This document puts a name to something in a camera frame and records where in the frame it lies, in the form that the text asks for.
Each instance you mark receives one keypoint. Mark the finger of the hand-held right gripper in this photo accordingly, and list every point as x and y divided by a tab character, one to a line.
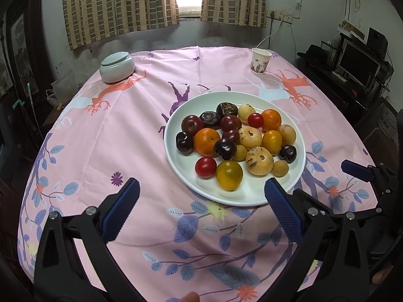
379	214
355	169

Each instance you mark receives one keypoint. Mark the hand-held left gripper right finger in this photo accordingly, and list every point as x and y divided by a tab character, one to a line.
283	214

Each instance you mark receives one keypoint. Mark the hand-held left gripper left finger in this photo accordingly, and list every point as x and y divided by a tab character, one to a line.
121	207

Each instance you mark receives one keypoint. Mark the small tan longan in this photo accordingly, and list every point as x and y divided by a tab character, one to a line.
280	168
241	153

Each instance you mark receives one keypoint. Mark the spotted tan pear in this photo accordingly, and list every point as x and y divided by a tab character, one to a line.
259	161

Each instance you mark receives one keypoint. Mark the dark red cherry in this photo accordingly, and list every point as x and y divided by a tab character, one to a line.
225	149
231	135
287	153

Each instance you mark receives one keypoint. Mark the green yellow tomato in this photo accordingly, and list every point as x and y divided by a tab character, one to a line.
229	175

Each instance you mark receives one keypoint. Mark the smooth orange persimmon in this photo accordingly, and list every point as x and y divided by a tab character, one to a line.
271	141

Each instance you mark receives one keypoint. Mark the white oval plate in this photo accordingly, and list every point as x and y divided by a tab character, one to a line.
185	166

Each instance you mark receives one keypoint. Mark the tan round pear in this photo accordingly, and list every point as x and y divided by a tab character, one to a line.
287	134

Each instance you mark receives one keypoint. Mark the small dark plum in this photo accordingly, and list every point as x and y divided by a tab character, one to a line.
184	142

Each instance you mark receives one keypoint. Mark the red cherry tomato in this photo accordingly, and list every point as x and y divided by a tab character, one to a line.
205	167
255	120

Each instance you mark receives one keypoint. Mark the large orange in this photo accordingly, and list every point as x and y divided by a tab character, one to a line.
271	119

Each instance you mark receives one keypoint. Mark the dark red plum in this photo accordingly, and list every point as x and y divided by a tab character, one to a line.
192	124
230	123

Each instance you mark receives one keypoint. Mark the small tangerine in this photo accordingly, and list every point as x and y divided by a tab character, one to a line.
206	141

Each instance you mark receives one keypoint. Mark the dark-spotted pale yellow pear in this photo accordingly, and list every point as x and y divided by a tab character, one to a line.
246	112

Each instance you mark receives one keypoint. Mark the dark brown mangosteen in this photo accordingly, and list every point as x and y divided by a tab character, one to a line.
210	119
226	109

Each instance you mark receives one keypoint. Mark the person's right hand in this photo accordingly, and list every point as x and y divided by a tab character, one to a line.
382	276

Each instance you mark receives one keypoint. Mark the person's left hand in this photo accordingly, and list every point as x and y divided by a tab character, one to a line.
191	298

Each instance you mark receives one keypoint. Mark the pink floral tablecloth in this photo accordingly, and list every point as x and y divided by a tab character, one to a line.
110	132

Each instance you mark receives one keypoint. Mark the dark desk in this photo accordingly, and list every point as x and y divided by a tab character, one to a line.
340	91

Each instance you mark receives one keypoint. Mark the computer monitor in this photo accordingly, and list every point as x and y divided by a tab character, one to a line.
359	64

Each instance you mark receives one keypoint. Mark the black hat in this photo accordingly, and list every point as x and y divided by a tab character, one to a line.
314	53

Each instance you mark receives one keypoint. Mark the black speaker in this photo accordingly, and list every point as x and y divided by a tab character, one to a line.
377	39

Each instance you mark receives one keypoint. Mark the clear plastic bag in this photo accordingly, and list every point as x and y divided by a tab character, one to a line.
63	89

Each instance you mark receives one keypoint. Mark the white stick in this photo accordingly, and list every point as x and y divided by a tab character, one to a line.
32	107

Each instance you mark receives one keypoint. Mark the pale green lidded jar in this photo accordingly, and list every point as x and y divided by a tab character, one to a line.
116	69

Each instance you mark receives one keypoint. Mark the printed paper cup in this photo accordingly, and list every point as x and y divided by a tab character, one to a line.
259	63

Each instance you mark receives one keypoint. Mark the dark framed picture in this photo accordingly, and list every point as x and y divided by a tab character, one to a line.
22	53

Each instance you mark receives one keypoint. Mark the white wall power strip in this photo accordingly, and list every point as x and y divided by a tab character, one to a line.
285	17

